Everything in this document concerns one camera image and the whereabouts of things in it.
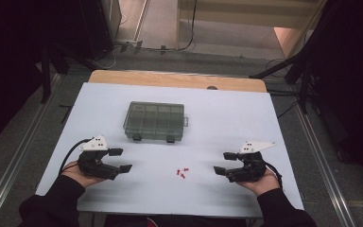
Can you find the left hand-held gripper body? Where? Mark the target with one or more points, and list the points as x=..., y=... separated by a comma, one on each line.
x=91, y=165

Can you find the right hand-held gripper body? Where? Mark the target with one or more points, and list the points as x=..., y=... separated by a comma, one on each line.
x=249, y=168

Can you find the grey transparent compartment box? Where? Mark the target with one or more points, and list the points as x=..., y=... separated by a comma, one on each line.
x=152, y=121

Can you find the person's left hand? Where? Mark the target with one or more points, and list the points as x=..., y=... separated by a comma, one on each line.
x=75, y=175

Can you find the person's right hand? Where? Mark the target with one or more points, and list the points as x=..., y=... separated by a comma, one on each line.
x=263, y=186

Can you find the white table mat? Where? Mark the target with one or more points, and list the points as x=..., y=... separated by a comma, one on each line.
x=227, y=126

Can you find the dark round table grommet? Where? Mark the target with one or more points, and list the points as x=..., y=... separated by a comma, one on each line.
x=212, y=87

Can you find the black tripod stand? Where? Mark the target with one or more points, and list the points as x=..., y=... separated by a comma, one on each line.
x=283, y=64

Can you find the power strip with plugs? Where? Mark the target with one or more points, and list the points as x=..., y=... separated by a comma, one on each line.
x=129, y=44

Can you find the dark cabinet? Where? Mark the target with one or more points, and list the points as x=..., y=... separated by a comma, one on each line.
x=97, y=25

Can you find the light wooden panel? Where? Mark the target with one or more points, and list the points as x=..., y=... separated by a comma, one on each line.
x=285, y=39

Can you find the metal floor rail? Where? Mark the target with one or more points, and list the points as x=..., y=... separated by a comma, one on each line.
x=15, y=157
x=324, y=164

